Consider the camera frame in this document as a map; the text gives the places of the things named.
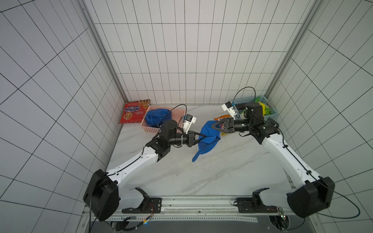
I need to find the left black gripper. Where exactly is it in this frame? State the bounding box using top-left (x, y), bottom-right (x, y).
top-left (169, 130), bottom-right (206, 147)

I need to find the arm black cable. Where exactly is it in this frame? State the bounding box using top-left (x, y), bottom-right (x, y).
top-left (231, 86), bottom-right (361, 231)
top-left (87, 103), bottom-right (187, 232)

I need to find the yellow toy cabbage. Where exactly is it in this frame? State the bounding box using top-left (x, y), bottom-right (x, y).
top-left (259, 102), bottom-right (272, 116)

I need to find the aluminium mounting rail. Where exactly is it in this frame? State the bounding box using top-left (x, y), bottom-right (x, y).
top-left (90, 196), bottom-right (296, 222)

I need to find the orange Fox's candy bag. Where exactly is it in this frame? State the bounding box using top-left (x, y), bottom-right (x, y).
top-left (214, 115), bottom-right (230, 136)

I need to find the pink plastic basket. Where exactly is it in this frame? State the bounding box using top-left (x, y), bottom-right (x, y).
top-left (141, 105), bottom-right (186, 133)

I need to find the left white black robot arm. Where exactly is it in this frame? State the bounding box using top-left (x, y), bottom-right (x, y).
top-left (83, 120), bottom-right (206, 221)

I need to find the blue baseball cap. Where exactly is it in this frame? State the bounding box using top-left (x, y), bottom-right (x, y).
top-left (192, 120), bottom-right (220, 162)

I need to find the red cookie snack bag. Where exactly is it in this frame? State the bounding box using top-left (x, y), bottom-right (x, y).
top-left (119, 100), bottom-right (151, 124)

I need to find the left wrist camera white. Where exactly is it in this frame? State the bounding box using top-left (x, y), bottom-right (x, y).
top-left (183, 114), bottom-right (196, 134)

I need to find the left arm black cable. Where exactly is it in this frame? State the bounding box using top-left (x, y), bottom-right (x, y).
top-left (87, 103), bottom-right (187, 232)

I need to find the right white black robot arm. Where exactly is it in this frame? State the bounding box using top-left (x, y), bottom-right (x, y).
top-left (211, 102), bottom-right (335, 218)

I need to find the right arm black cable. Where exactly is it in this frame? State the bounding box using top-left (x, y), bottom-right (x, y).
top-left (231, 86), bottom-right (361, 231)

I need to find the light blue plastic basket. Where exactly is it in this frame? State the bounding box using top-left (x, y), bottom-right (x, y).
top-left (233, 96), bottom-right (278, 120)

